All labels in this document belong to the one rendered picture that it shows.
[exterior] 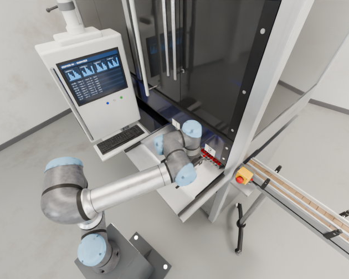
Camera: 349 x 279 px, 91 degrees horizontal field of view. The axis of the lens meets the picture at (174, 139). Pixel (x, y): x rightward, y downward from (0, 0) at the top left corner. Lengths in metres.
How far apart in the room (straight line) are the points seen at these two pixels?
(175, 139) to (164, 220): 1.44
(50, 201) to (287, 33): 0.84
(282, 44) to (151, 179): 0.58
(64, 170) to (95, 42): 0.88
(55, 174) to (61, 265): 1.60
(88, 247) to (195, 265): 1.15
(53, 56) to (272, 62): 1.12
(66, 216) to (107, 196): 0.12
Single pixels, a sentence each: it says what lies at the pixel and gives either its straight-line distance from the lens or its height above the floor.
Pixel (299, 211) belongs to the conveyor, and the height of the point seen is 0.92.
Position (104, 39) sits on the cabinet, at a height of 1.54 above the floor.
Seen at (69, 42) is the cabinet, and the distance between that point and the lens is 1.30.
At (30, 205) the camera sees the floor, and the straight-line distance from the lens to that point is 2.66.
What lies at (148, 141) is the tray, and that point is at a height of 0.88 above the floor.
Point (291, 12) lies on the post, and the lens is 0.66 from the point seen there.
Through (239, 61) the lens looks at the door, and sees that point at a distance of 0.77.
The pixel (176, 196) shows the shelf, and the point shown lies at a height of 0.88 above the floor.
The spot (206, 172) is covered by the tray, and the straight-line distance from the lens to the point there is 1.20.
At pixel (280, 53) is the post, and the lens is 0.68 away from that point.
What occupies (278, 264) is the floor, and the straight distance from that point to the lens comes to 2.09.
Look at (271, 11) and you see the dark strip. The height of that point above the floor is 1.77.
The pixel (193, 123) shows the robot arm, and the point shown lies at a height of 1.45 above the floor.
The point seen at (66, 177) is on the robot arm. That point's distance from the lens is 0.66.
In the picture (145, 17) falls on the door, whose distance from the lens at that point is 1.19.
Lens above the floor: 1.90
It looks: 47 degrees down
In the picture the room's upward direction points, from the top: 3 degrees counter-clockwise
